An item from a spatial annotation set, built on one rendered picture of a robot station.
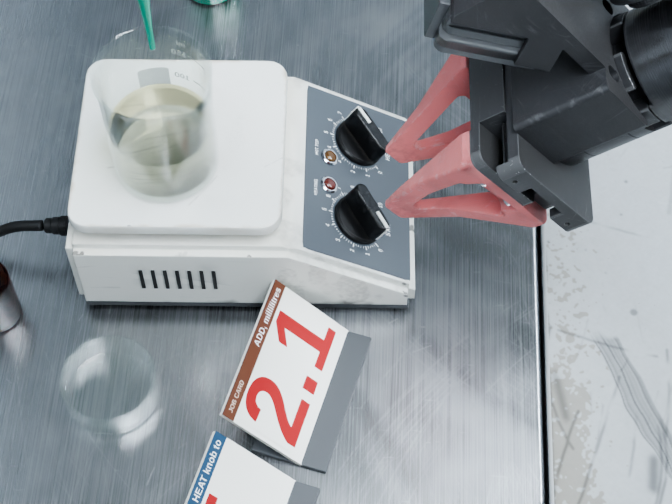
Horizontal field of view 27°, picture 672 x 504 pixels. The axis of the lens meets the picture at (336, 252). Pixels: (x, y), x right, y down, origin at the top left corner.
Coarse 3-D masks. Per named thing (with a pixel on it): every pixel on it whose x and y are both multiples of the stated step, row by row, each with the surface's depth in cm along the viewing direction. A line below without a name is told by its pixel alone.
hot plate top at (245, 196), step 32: (224, 64) 83; (256, 64) 83; (224, 96) 82; (256, 96) 82; (96, 128) 81; (224, 128) 81; (256, 128) 81; (96, 160) 80; (224, 160) 80; (256, 160) 80; (96, 192) 78; (128, 192) 78; (224, 192) 78; (256, 192) 78; (96, 224) 77; (128, 224) 77; (160, 224) 77; (192, 224) 77; (224, 224) 77; (256, 224) 77
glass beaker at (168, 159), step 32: (128, 32) 74; (160, 32) 75; (96, 64) 73; (128, 64) 76; (160, 64) 77; (192, 64) 76; (96, 96) 72; (128, 128) 72; (160, 128) 72; (192, 128) 73; (128, 160) 75; (160, 160) 74; (192, 160) 75; (160, 192) 77; (192, 192) 78
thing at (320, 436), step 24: (360, 336) 83; (336, 360) 82; (360, 360) 82; (336, 384) 81; (312, 408) 80; (336, 408) 81; (312, 432) 80; (336, 432) 80; (288, 456) 78; (312, 456) 79
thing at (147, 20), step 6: (138, 0) 68; (144, 0) 67; (144, 6) 68; (144, 12) 68; (150, 12) 69; (144, 18) 69; (150, 18) 69; (144, 24) 69; (150, 24) 69; (150, 30) 70; (150, 36) 70; (150, 42) 70; (150, 48) 71
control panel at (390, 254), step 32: (320, 96) 85; (320, 128) 84; (384, 128) 87; (320, 160) 83; (384, 160) 86; (320, 192) 82; (384, 192) 84; (320, 224) 81; (352, 256) 81; (384, 256) 82
